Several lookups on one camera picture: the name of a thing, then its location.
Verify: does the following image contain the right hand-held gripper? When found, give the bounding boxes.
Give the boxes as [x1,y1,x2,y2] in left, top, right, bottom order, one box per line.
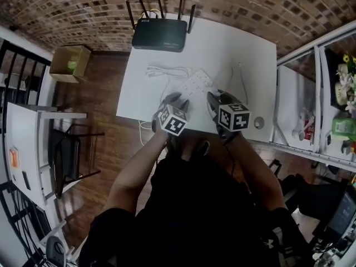
[206,89,251,142]

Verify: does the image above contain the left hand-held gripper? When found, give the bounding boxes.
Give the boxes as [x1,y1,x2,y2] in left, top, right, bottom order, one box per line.
[151,92,191,136]

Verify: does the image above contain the white power strip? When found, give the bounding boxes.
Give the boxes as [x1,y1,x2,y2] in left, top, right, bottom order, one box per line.
[174,68,216,103]

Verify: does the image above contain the person's right forearm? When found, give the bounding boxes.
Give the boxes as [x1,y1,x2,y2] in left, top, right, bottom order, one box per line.
[233,133,288,213]

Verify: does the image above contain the person's left forearm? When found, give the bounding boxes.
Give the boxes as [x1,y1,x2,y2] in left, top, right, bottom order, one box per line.
[103,126,171,214]

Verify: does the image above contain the person's black shoe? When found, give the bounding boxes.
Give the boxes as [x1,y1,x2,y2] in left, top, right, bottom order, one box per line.
[195,140,211,156]

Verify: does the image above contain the white table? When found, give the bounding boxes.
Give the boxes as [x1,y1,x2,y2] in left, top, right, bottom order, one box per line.
[115,12,278,144]

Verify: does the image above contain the black router with antennas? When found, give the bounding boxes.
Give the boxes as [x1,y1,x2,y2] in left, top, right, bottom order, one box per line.
[125,0,197,53]

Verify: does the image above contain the red box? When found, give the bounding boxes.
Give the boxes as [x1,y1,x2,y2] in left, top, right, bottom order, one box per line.
[304,118,317,141]

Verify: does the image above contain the white metal shelf unit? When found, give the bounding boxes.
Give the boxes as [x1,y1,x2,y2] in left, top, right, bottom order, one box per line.
[269,19,356,172]

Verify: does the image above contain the person's dark shirt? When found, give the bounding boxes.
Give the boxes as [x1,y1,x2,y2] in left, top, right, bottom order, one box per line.
[78,148,310,267]

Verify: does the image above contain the open cardboard box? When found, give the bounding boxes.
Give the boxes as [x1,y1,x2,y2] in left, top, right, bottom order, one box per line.
[49,44,94,84]

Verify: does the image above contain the black folding chair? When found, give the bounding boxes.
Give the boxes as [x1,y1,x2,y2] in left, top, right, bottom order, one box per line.
[48,123,106,199]

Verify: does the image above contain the green packet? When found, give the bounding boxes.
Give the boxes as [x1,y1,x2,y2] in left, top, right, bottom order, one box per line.
[332,117,356,142]

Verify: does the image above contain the white and yellow flowers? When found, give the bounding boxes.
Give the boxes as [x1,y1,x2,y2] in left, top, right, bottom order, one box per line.
[334,53,356,114]

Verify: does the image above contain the black swivel chair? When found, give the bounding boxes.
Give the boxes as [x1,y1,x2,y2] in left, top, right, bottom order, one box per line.
[277,173,339,224]

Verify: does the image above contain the white side desk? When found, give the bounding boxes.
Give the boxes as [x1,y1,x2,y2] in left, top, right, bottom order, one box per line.
[3,102,88,206]

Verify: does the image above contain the black tablet screen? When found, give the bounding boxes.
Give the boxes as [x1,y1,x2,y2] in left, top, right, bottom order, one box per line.
[324,187,356,242]

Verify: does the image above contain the black metal railing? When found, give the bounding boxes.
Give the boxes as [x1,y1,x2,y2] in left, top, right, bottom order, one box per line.
[0,38,54,267]

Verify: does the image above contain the black slim remote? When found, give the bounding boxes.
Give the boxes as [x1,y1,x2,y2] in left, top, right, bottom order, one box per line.
[21,171,32,191]

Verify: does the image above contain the orange flat object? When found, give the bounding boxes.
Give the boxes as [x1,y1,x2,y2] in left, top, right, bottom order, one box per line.
[8,147,20,169]

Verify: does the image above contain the grey rounded device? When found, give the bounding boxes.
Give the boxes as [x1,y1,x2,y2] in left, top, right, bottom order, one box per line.
[45,235,68,267]

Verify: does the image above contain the bundled white cable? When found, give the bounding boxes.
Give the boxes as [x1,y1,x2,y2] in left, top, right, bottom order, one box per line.
[145,65,194,101]

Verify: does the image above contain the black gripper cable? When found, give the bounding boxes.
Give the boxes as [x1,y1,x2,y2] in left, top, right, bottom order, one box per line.
[221,137,238,178]

